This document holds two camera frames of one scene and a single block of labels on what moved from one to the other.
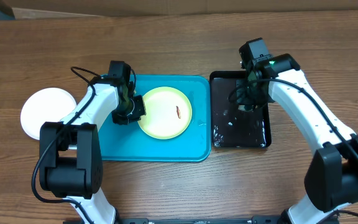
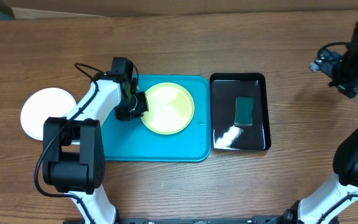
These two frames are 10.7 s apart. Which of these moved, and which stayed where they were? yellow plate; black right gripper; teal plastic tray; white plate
Moved: yellow plate; black right gripper
Stayed: white plate; teal plastic tray
